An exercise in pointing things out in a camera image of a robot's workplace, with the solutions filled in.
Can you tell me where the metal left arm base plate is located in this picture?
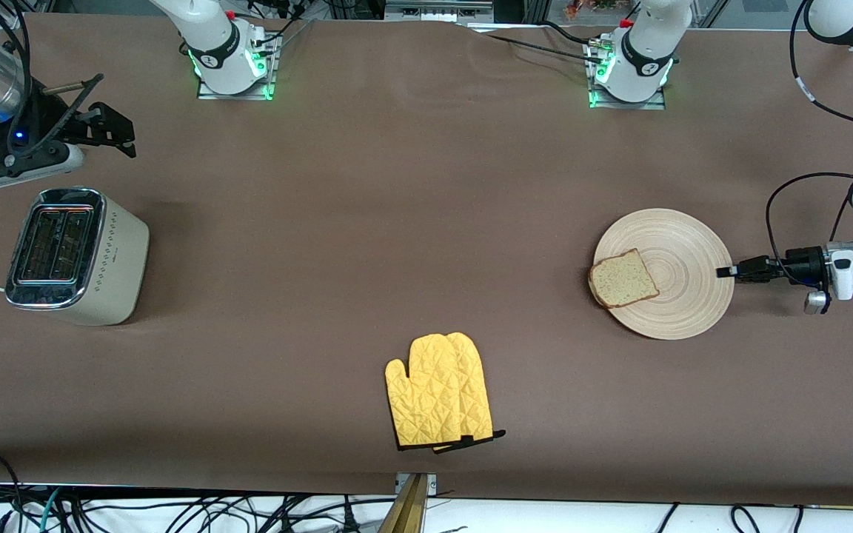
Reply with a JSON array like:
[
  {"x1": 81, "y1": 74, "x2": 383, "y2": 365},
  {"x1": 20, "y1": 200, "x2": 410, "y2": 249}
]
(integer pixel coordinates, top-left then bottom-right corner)
[{"x1": 586, "y1": 37, "x2": 668, "y2": 111}]

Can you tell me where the black floor cable loop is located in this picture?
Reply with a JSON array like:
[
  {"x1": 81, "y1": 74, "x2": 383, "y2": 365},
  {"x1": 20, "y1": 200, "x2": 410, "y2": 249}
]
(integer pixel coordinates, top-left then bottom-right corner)
[{"x1": 656, "y1": 502, "x2": 805, "y2": 533}]

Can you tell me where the black cable to arm base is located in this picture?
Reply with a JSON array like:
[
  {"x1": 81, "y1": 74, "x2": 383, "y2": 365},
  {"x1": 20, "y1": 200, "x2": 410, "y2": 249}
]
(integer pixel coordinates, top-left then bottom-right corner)
[{"x1": 464, "y1": 21, "x2": 609, "y2": 64}]

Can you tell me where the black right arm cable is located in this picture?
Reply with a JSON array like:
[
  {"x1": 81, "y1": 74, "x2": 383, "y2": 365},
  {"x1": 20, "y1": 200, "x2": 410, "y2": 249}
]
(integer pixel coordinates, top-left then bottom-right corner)
[{"x1": 0, "y1": 0, "x2": 105, "y2": 156}]

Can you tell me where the teal floor cable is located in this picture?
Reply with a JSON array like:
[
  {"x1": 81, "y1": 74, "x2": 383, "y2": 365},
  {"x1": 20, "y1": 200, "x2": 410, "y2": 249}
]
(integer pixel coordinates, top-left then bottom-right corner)
[{"x1": 36, "y1": 487, "x2": 63, "y2": 533}]

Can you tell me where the black floor cable tangle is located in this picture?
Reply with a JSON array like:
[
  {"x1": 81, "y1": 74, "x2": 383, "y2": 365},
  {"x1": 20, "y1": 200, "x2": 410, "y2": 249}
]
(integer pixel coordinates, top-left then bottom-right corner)
[{"x1": 0, "y1": 449, "x2": 372, "y2": 533}]

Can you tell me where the beige chrome toaster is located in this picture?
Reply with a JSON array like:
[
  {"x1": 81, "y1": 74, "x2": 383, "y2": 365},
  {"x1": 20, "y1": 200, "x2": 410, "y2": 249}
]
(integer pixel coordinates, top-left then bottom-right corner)
[{"x1": 4, "y1": 187, "x2": 151, "y2": 327}]

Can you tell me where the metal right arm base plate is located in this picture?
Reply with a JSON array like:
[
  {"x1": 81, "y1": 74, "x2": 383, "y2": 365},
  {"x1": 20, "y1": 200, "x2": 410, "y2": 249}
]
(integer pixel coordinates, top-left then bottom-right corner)
[{"x1": 196, "y1": 30, "x2": 280, "y2": 101}]

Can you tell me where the round wooden plate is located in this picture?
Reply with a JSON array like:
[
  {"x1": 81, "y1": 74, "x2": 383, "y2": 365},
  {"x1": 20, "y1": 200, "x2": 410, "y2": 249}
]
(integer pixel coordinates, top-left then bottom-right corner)
[{"x1": 592, "y1": 208, "x2": 735, "y2": 341}]

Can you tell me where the aluminium profile beam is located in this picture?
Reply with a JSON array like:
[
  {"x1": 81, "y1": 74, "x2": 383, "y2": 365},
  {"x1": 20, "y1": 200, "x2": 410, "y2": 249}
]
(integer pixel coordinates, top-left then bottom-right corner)
[{"x1": 378, "y1": 472, "x2": 439, "y2": 533}]

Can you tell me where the bread slice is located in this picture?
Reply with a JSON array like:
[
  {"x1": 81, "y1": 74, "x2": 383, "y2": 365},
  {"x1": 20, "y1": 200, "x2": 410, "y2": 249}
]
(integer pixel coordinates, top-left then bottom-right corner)
[{"x1": 589, "y1": 249, "x2": 660, "y2": 309}]

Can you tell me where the yellow quilted oven mitt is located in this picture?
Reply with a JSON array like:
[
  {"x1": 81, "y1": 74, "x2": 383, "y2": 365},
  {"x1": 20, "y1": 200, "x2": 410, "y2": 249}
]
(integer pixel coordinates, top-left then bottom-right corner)
[
  {"x1": 432, "y1": 332, "x2": 507, "y2": 455},
  {"x1": 385, "y1": 335, "x2": 464, "y2": 451}
]

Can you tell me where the aluminium frame rail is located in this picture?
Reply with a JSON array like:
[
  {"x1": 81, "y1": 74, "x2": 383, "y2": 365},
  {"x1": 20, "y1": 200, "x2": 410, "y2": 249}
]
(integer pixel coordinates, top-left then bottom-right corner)
[{"x1": 384, "y1": 0, "x2": 495, "y2": 23}]

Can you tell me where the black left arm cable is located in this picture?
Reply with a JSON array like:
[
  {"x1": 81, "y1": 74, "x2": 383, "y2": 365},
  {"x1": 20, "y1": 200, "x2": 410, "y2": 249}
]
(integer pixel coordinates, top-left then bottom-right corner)
[{"x1": 766, "y1": 0, "x2": 853, "y2": 288}]

